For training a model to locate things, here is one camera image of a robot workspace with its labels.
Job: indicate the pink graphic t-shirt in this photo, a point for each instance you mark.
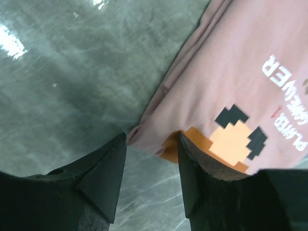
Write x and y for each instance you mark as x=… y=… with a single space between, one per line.
x=238 y=90

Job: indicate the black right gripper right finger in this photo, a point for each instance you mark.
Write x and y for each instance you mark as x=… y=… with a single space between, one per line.
x=219 y=198

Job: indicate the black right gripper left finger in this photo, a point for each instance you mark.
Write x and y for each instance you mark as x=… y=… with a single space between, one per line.
x=80 y=196

